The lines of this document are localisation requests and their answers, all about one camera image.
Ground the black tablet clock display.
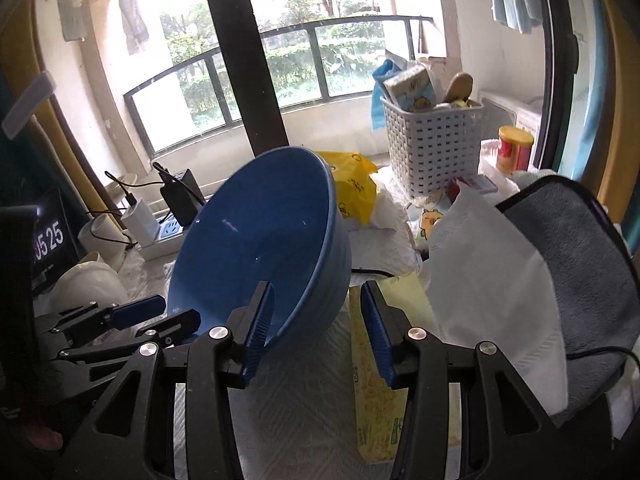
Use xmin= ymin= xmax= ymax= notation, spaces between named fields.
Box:
xmin=30 ymin=189 xmax=81 ymax=297

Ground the person's left hand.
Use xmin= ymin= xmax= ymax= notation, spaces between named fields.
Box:
xmin=25 ymin=420 xmax=63 ymax=451

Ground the white bowl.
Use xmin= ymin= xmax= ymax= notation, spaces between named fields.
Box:
xmin=50 ymin=260 xmax=130 ymax=318

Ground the cartoon printed pack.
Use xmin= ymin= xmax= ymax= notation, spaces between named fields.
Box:
xmin=407 ymin=199 xmax=453 ymax=253

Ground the white textured tablecloth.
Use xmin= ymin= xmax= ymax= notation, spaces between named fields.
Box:
xmin=120 ymin=180 xmax=451 ymax=480

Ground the balcony railing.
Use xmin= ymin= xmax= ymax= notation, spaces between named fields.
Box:
xmin=123 ymin=15 xmax=435 ymax=153

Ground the white charger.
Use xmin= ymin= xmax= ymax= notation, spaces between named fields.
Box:
xmin=121 ymin=199 xmax=162 ymax=247

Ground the hanging grey cloth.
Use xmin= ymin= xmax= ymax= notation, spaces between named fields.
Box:
xmin=118 ymin=0 xmax=151 ymax=56

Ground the black lamp cable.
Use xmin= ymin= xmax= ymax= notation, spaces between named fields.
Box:
xmin=90 ymin=210 xmax=138 ymax=251

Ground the wooden spoon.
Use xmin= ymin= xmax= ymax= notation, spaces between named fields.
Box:
xmin=440 ymin=72 xmax=474 ymax=106

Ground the red box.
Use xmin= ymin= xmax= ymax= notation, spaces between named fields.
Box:
xmin=447 ymin=176 xmax=498 ymax=203

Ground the black looped cable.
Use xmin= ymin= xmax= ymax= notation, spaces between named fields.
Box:
xmin=104 ymin=170 xmax=138 ymax=211

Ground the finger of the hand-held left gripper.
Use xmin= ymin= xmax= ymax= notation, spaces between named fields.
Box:
xmin=35 ymin=296 xmax=166 ymax=333
xmin=57 ymin=309 xmax=202 ymax=367

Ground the blue plastic bag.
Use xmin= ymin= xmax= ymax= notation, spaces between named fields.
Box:
xmin=371 ymin=59 xmax=397 ymax=131

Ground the white lamp head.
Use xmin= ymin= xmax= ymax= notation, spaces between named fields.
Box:
xmin=1 ymin=72 xmax=56 ymax=137

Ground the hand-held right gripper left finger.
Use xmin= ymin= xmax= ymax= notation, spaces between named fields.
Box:
xmin=52 ymin=280 xmax=276 ymax=480

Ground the white appliance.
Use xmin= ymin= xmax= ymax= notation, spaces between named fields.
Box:
xmin=479 ymin=89 xmax=545 ymax=151

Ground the white power strip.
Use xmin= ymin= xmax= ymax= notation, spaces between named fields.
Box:
xmin=137 ymin=210 xmax=201 ymax=262

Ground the yellow tissue pack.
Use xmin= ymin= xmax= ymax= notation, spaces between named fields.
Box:
xmin=348 ymin=187 xmax=571 ymax=463

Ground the black charger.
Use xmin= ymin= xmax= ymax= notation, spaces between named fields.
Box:
xmin=161 ymin=170 xmax=207 ymax=227

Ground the yellow wipes pack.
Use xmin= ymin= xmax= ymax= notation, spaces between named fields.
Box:
xmin=317 ymin=151 xmax=378 ymax=227

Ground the printed carton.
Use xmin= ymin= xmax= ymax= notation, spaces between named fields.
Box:
xmin=382 ymin=67 xmax=437 ymax=112

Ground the red yellow-lid jar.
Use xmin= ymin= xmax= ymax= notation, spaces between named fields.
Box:
xmin=496 ymin=126 xmax=535 ymax=175

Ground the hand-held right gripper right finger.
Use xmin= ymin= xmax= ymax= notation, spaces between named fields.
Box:
xmin=361 ymin=281 xmax=583 ymax=480

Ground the white lamp base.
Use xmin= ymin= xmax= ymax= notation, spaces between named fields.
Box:
xmin=78 ymin=212 xmax=132 ymax=272

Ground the black window frame post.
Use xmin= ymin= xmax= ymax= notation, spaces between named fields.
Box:
xmin=199 ymin=0 xmax=290 ymax=153

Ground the white plastic basket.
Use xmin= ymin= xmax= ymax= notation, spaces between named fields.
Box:
xmin=381 ymin=97 xmax=485 ymax=200

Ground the large blue bowl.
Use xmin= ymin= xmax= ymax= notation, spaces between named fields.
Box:
xmin=166 ymin=146 xmax=352 ymax=356

